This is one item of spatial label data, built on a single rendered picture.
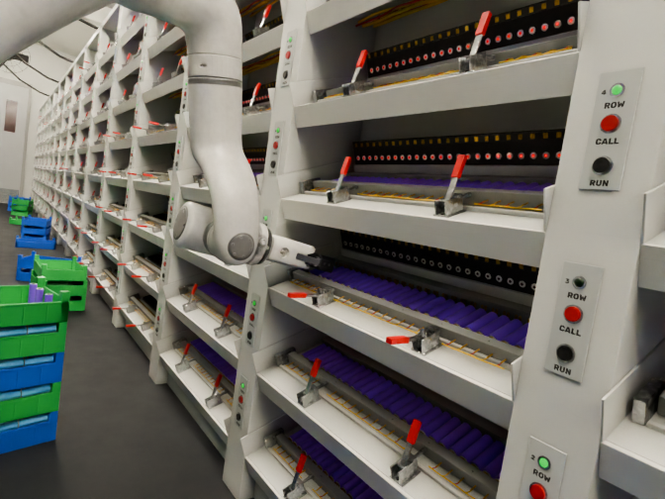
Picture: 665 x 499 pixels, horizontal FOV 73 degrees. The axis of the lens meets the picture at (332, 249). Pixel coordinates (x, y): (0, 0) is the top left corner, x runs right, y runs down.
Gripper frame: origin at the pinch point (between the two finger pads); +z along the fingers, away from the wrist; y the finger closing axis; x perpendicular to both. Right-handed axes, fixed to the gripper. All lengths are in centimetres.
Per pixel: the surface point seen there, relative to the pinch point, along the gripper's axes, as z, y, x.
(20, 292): -46, 68, 32
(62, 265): -20, 208, 46
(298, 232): -2.2, 8.7, -5.1
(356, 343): -4.1, -22.4, 11.2
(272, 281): -5.3, 8.3, 7.3
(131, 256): -1, 148, 25
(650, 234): -8, -62, -13
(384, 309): -1.6, -24.0, 4.3
